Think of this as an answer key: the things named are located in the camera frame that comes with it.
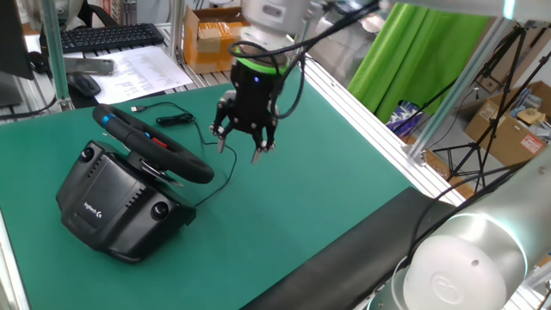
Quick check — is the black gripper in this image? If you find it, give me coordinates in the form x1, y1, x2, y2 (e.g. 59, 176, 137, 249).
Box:
209, 64, 288, 165

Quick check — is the black leather steering wheel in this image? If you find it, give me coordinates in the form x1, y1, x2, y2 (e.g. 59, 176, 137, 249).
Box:
91, 102, 215, 185

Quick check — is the black Logitech wheel base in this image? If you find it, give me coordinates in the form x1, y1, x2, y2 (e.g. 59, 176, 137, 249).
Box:
55, 139, 198, 264

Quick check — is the green table mat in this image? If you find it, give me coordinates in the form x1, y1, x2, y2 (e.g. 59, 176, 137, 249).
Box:
0, 66, 417, 310

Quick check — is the cardboard box with orange tape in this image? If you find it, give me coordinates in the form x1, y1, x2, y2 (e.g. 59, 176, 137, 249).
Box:
183, 5, 251, 75

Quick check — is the white printed paper sheet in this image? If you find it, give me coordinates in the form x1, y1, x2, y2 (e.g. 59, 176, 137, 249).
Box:
84, 45, 194, 106

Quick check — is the blue white patterned bag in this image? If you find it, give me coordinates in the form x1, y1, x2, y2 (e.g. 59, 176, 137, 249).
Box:
386, 100, 427, 138

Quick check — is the black foam strip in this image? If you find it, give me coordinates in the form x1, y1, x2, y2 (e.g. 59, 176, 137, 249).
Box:
240, 187, 457, 310

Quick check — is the black computer keyboard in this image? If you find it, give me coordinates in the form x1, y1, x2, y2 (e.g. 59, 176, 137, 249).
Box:
59, 22, 165, 55

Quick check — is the black computer mouse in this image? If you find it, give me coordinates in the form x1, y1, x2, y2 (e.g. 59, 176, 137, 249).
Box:
66, 71, 102, 97

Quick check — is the bright green curtain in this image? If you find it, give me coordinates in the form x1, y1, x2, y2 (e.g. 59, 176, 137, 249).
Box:
347, 3, 492, 124

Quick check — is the black computer monitor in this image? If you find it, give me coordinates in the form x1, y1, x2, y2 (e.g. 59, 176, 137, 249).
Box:
0, 0, 35, 109

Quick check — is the open cardboard box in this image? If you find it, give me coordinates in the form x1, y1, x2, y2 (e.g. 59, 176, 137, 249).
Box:
463, 80, 551, 167

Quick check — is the green flange ring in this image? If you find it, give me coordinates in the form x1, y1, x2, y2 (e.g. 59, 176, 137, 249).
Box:
234, 55, 289, 78

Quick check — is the thin black USB cable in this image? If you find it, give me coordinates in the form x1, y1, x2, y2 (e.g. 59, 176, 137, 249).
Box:
131, 101, 238, 208

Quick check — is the aluminium frame post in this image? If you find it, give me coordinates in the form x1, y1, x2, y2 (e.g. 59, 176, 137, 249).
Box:
406, 16, 517, 160
39, 0, 74, 112
167, 0, 187, 64

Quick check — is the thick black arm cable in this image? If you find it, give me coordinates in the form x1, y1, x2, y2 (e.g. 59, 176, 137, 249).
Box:
226, 0, 530, 276

